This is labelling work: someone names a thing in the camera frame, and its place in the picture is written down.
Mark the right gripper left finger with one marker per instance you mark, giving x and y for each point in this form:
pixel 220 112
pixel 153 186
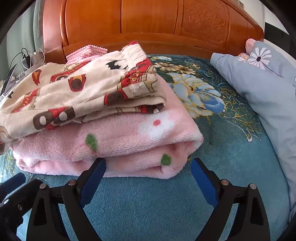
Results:
pixel 46 222

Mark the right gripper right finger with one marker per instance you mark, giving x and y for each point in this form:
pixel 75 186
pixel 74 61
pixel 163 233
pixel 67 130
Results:
pixel 250 222

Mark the cream cartoon print garment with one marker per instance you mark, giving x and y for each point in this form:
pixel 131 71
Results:
pixel 54 95

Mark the pink folded fleece garment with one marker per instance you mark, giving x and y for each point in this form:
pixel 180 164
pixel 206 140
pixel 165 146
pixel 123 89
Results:
pixel 132 144

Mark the light blue floral quilt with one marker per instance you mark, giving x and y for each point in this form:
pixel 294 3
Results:
pixel 267 81

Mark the pink striped folded cloth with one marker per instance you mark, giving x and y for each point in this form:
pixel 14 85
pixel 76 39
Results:
pixel 86 53

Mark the green curtain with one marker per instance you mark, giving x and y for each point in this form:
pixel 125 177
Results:
pixel 26 34

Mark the white black glossy wardrobe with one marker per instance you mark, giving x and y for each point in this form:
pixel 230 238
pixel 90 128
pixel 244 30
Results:
pixel 274 30

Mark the orange wooden headboard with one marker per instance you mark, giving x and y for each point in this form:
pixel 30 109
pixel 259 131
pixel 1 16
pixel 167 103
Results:
pixel 192 28

